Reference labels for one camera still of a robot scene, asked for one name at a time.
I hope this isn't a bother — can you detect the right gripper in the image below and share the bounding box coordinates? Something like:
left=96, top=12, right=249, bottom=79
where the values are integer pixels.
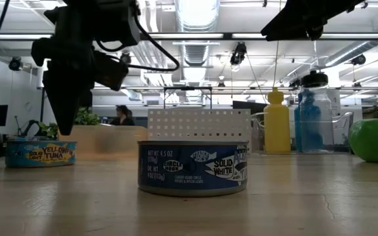
left=261, top=0, right=364, bottom=42

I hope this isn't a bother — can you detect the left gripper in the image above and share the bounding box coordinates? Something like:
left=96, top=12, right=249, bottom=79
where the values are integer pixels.
left=31, top=0, right=140, bottom=136

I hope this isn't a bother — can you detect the yellowfin tuna can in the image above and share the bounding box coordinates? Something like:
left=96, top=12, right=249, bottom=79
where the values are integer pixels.
left=5, top=140, right=77, bottom=168

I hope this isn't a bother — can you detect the yellow plastic bottle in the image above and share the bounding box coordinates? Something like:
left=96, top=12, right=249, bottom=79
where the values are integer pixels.
left=263, top=87, right=291, bottom=154

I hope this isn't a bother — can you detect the blue plastic bottle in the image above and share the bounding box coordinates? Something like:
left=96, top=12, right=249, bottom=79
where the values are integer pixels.
left=293, top=90, right=324, bottom=153

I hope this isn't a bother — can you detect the small green artificial plant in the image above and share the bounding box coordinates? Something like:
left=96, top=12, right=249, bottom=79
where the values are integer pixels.
left=37, top=106, right=100, bottom=139

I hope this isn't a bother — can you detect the orange translucent tray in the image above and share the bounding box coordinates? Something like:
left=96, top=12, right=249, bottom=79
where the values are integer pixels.
left=57, top=124, right=148, bottom=155

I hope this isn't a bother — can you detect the clear plastic tray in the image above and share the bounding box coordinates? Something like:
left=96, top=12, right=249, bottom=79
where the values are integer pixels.
left=250, top=111, right=353, bottom=154

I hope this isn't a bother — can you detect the white perforated basket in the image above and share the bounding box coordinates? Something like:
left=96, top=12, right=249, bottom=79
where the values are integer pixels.
left=147, top=108, right=252, bottom=155

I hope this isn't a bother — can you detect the solid white tuna can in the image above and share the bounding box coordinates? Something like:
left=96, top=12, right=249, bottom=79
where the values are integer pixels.
left=137, top=140, right=249, bottom=197

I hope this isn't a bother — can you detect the green toy apple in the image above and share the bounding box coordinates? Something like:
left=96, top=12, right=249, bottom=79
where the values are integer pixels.
left=348, top=118, right=378, bottom=164

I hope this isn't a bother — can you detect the black overhead camera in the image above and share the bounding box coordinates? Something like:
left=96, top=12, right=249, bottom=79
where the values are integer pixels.
left=230, top=41, right=248, bottom=66

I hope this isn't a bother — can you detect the black overhead frame beam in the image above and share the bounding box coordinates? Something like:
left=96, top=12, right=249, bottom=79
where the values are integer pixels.
left=0, top=31, right=378, bottom=41

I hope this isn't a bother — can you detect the black horizontal rail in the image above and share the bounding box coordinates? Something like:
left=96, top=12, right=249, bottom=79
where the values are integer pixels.
left=92, top=85, right=378, bottom=91

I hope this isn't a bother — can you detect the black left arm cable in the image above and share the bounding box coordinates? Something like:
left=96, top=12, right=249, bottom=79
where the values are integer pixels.
left=95, top=9, right=180, bottom=73

